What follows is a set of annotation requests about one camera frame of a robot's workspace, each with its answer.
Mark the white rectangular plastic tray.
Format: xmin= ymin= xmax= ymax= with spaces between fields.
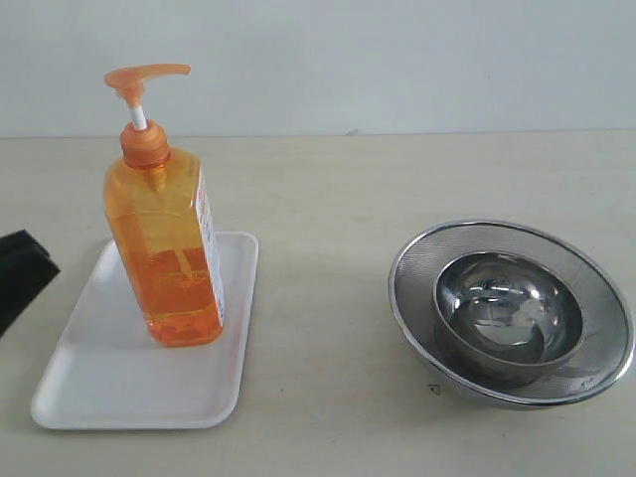
xmin=30 ymin=232 xmax=259 ymax=430

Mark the small stainless steel bowl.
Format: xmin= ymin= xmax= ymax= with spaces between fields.
xmin=432 ymin=250 xmax=586 ymax=389

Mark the orange pump soap bottle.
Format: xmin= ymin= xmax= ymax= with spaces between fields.
xmin=103 ymin=64 xmax=225 ymax=347

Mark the steel mesh strainer basin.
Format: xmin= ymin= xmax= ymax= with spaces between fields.
xmin=389 ymin=220 xmax=635 ymax=409

